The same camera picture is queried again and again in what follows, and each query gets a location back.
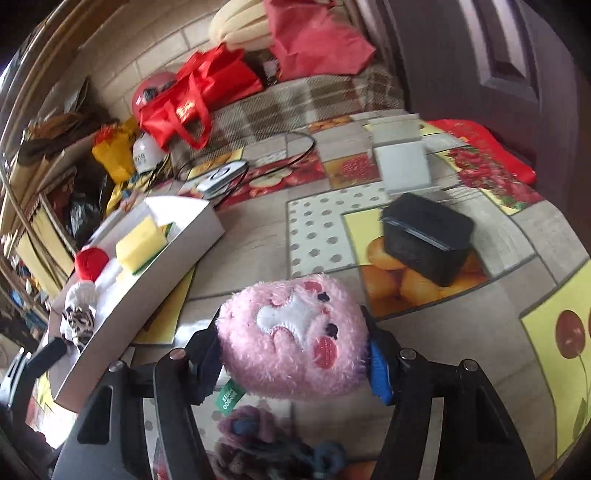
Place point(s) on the stack of cardboard pieces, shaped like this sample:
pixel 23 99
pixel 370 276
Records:
pixel 41 138

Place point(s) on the dark brown door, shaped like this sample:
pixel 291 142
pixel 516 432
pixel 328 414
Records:
pixel 461 55

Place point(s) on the white cardboard box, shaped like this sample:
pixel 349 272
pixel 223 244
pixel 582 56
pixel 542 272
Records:
pixel 152 272

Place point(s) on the black white patterned cloth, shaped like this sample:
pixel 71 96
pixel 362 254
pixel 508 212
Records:
pixel 78 323

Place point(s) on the white flat electronic device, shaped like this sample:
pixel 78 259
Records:
pixel 221 177

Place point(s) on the yellow bag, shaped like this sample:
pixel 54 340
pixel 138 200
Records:
pixel 113 147

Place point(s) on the red tote bag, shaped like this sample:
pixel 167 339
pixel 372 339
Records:
pixel 194 97

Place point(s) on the red cloth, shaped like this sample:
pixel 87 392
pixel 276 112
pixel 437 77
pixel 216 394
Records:
pixel 318 41

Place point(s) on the black plastic bag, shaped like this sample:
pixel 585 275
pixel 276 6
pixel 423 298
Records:
pixel 85 207

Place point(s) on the plaid sofa cover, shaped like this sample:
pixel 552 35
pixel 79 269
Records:
pixel 300 101

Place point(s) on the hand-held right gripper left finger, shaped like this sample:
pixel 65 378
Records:
pixel 205 369

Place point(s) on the black box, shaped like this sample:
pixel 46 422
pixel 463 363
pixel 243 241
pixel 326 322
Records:
pixel 425 240

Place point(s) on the white card stand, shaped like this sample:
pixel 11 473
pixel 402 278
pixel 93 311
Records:
pixel 401 157

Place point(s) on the white sock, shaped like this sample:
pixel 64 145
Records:
pixel 83 291

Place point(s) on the yellow sponge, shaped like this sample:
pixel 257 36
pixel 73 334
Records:
pixel 138 247

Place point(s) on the pink plush toy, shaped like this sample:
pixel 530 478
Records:
pixel 286 341

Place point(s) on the red paper packet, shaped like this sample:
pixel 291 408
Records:
pixel 485 143

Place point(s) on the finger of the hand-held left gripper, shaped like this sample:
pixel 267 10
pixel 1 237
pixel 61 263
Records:
pixel 51 351

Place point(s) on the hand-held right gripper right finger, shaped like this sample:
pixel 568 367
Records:
pixel 381 369

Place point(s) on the fruit print tablecloth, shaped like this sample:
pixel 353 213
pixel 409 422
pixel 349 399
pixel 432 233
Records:
pixel 508 258

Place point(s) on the red plush apple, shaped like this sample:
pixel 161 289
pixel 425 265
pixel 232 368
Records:
pixel 90 265

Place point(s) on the cream plush pillow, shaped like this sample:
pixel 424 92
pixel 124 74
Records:
pixel 240 25

